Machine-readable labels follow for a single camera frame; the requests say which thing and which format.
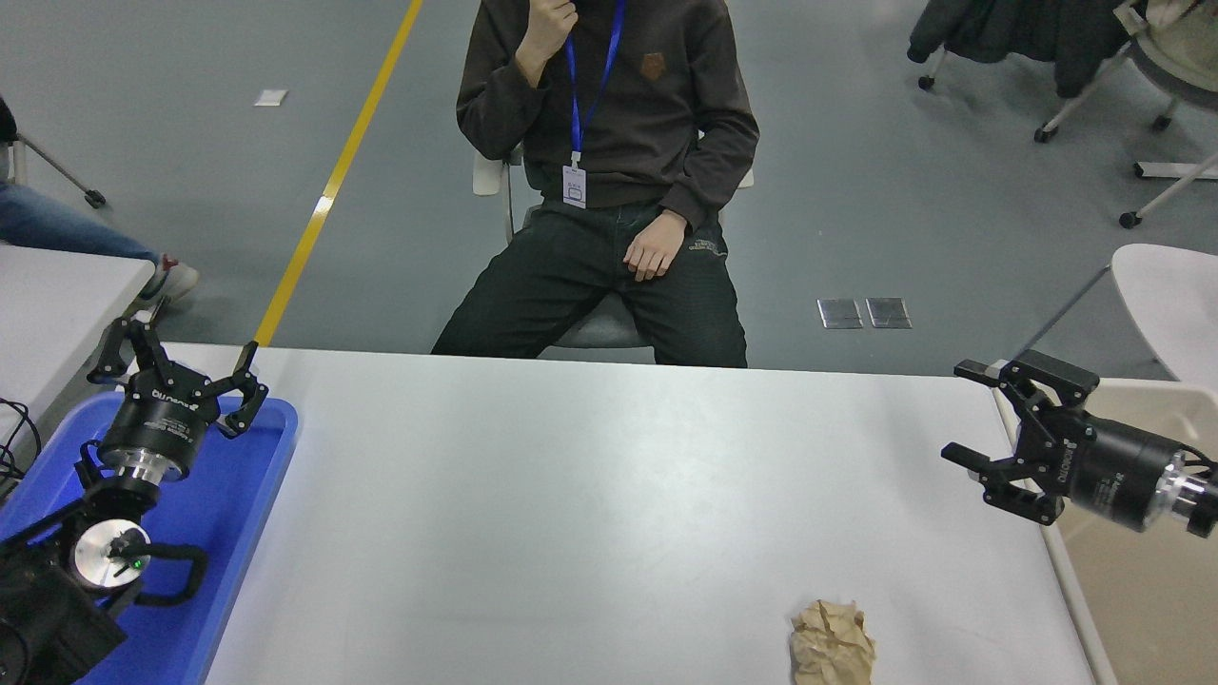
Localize white frame with caster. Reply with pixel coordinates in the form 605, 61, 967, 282
1120, 152, 1218, 229

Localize person's right hand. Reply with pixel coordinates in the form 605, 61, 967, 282
514, 0, 580, 88

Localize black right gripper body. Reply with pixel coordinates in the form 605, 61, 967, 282
1046, 413, 1177, 533

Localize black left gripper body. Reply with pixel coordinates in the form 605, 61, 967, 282
98, 366, 223, 474

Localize black cables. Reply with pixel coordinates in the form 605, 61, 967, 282
0, 395, 44, 500

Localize tan paper ball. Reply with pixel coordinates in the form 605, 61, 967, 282
790, 599, 878, 685

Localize blue plastic tray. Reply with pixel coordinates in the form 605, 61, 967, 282
0, 388, 301, 685

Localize person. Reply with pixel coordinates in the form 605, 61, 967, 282
0, 95, 201, 303
430, 0, 760, 369

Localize person's left hand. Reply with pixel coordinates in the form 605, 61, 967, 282
623, 209, 688, 283

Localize white round-edged chair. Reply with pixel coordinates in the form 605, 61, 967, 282
1009, 243, 1218, 391

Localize blue lanyard with badge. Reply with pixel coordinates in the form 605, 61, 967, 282
561, 0, 629, 210

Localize white and grey chair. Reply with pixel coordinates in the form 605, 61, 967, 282
473, 143, 756, 362

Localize large pale bin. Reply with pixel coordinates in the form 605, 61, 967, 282
992, 378, 1218, 685

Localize white side table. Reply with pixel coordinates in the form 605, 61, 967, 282
0, 245, 156, 448

